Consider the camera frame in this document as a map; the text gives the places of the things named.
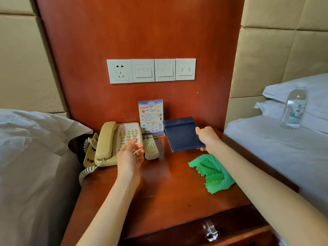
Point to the person's left hand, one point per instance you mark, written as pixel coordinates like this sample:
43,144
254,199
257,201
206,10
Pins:
128,163

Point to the person's right hand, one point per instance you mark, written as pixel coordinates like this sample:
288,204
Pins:
211,139

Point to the person's left thumb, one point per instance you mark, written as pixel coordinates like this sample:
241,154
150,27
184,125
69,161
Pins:
131,145

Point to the person's right thumb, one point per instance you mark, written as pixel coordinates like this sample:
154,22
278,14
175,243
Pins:
199,133

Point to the dark blue leather folder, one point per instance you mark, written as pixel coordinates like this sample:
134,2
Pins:
182,134

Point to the person's right forearm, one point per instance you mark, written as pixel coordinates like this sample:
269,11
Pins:
258,187

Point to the person's left forearm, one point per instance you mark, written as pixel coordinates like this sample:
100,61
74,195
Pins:
110,212

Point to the beige telephone base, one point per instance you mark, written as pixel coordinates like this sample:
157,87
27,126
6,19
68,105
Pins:
128,137

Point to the grey remote control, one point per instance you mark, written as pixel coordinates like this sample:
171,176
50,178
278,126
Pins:
150,148

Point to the beige telephone handset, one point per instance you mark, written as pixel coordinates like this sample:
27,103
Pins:
105,142

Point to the printed notice card stand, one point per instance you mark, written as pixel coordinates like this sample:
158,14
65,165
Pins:
151,116

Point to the green microfibre cloth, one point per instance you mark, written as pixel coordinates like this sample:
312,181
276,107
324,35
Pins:
214,174

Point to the brown wooden nightstand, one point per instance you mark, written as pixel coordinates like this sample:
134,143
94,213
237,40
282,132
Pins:
174,189

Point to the bed with flat white sheet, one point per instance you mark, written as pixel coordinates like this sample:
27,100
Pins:
271,148

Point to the white pillow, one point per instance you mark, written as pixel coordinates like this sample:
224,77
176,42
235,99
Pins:
315,89
271,108

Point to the clear plastic water bottle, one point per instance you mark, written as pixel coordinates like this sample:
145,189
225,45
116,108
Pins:
294,107

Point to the dark wooden drawer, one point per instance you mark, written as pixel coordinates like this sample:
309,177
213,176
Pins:
238,225

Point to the bed with rumpled white duvet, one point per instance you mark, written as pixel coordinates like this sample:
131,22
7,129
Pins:
33,171

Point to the reddish wooden back panel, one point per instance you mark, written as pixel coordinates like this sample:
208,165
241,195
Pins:
141,30

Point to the beige padded headboard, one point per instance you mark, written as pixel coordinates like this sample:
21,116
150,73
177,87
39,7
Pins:
23,61
276,40

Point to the white switch plate round symbols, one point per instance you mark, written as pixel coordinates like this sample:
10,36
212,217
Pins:
185,69

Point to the white two-button switch plate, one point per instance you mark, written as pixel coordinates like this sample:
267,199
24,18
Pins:
165,70

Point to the white wall power socket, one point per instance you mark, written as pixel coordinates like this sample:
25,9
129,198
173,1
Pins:
120,71

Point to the white three-button switch plate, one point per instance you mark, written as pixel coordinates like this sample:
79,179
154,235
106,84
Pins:
143,70

